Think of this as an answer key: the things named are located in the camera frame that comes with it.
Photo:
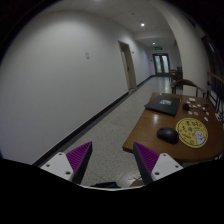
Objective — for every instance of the side door in wall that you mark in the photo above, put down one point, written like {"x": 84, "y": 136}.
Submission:
{"x": 128, "y": 65}

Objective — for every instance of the green exit sign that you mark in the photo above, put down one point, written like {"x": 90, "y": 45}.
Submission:
{"x": 158, "y": 48}

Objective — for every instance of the double glass exit door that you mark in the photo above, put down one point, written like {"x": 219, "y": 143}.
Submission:
{"x": 161, "y": 64}

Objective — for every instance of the wooden chair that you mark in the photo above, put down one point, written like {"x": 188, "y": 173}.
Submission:
{"x": 186, "y": 82}

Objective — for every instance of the wooden railing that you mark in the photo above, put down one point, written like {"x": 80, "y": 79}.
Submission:
{"x": 215, "y": 92}

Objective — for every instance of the round yellow mouse pad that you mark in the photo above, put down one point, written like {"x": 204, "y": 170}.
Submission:
{"x": 192, "y": 132}

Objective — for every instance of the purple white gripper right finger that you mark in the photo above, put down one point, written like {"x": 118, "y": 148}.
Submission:
{"x": 153, "y": 166}

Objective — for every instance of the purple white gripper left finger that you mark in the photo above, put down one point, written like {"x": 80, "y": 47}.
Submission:
{"x": 70, "y": 166}

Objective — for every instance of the black computer mouse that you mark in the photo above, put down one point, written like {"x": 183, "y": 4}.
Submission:
{"x": 168, "y": 135}

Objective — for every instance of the black laptop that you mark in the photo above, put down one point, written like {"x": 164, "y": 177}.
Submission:
{"x": 164, "y": 104}

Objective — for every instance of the small black round object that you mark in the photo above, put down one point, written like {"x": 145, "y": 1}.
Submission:
{"x": 185, "y": 107}

